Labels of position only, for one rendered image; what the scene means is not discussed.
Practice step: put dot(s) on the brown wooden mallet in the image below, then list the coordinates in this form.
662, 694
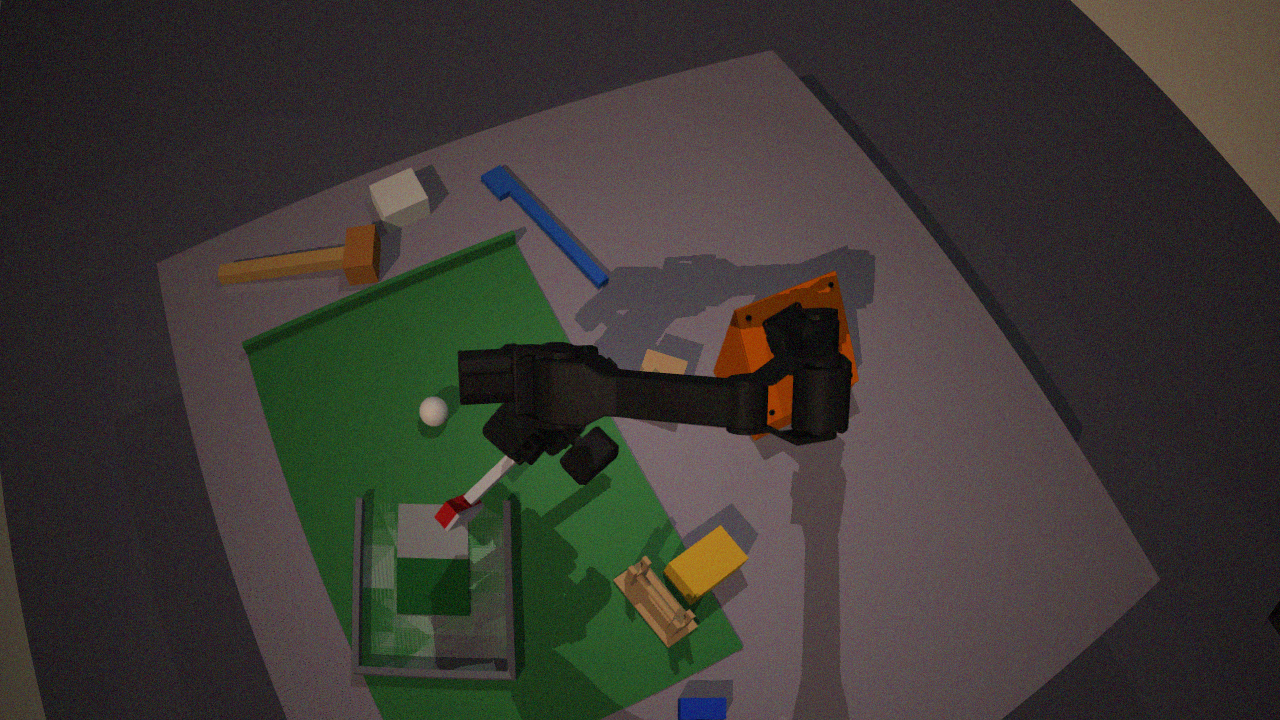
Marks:
360, 260

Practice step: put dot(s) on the beige ball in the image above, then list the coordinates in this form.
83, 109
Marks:
433, 411

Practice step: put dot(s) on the green putting mat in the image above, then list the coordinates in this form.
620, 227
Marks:
342, 402

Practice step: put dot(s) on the yellow rectangular block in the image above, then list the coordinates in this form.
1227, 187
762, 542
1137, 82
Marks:
705, 564

